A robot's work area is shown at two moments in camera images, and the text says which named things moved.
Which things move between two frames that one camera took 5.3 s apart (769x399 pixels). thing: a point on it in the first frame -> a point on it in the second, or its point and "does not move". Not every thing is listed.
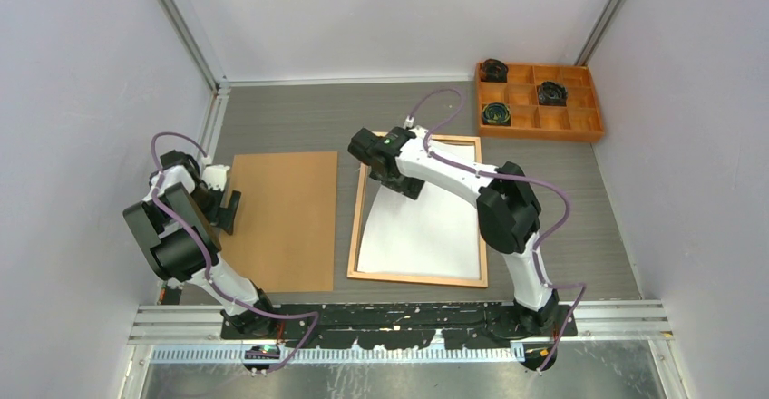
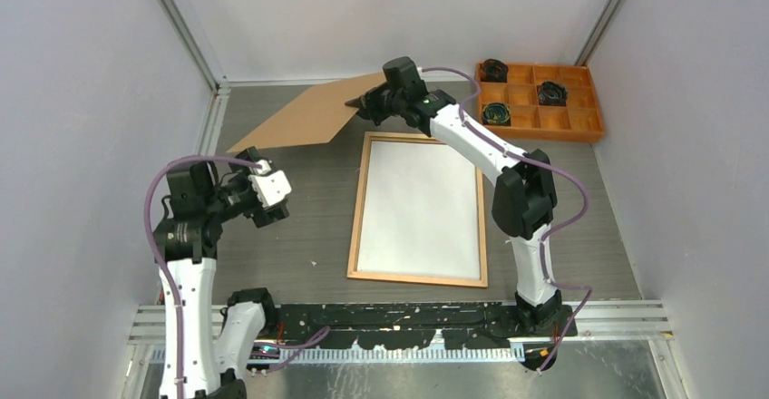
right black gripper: x=410 y=187 -> x=366 y=105
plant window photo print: x=437 y=235 does not move
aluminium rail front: x=618 y=320 does not move
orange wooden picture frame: x=481 y=282 does not move
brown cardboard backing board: x=284 y=236 -> x=314 y=115
